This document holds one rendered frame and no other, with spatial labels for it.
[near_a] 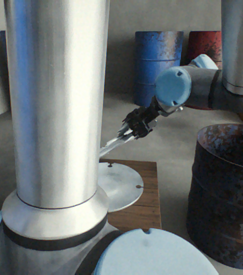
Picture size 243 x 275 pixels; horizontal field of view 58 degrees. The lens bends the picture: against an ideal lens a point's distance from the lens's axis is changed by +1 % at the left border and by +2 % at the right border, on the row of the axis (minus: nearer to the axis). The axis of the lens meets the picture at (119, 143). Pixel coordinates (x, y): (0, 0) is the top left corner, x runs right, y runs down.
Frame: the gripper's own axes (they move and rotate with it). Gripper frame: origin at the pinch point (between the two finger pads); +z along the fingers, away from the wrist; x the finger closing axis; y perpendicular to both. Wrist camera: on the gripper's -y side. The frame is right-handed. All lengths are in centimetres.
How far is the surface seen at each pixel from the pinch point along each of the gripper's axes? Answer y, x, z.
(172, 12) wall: -265, -94, 14
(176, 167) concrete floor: -74, 40, 37
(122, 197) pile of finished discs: 8.2, 16.7, 10.4
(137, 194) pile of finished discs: 3.9, 19.5, 7.6
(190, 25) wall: -273, -67, 9
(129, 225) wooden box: 17.7, 22.4, 5.0
